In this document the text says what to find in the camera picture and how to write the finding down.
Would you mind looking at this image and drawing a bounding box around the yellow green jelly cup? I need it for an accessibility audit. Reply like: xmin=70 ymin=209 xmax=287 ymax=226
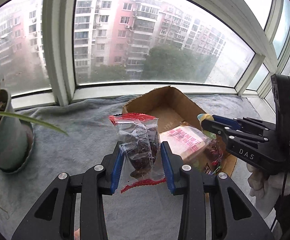
xmin=197 ymin=113 xmax=217 ymax=140

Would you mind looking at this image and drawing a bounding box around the black patterned candy packet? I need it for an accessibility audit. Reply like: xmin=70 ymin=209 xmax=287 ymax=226
xmin=204 ymin=164 xmax=213 ymax=175

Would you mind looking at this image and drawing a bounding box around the packaged bread loaf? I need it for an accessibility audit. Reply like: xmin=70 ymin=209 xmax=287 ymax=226
xmin=160 ymin=125 xmax=212 ymax=164

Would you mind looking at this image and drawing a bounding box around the red date snack packet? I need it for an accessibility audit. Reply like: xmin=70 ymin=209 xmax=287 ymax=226
xmin=109 ymin=113 xmax=166 ymax=193

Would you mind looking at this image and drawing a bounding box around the dark date snack packet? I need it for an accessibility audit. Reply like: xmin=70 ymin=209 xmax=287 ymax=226
xmin=204 ymin=140 xmax=223 ymax=174

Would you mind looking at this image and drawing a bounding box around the right white gloved hand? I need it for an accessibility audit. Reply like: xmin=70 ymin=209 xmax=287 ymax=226
xmin=246 ymin=164 xmax=290 ymax=219

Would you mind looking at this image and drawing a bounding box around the brown cardboard box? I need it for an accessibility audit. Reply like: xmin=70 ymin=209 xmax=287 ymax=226
xmin=122 ymin=86 xmax=237 ymax=176

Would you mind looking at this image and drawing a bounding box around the grey towel mat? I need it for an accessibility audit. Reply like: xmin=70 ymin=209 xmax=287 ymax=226
xmin=0 ymin=94 xmax=276 ymax=240

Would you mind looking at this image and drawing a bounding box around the green plant pot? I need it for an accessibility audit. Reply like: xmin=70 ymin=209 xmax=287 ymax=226
xmin=0 ymin=89 xmax=28 ymax=173

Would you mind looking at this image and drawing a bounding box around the black cable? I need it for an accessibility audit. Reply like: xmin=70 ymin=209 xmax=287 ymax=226
xmin=270 ymin=172 xmax=289 ymax=230

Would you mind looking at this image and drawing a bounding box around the white window frame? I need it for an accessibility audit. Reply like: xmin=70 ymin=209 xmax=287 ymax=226
xmin=0 ymin=0 xmax=290 ymax=110

